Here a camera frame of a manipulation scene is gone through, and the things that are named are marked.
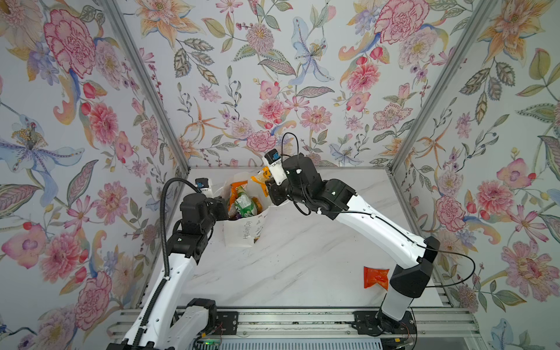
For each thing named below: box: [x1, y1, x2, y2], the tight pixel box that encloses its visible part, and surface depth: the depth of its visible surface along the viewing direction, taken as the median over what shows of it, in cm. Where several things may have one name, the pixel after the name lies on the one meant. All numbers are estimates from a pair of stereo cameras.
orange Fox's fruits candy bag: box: [227, 180, 249, 213], surface depth 84 cm
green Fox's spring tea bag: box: [234, 185, 258, 219], surface depth 82 cm
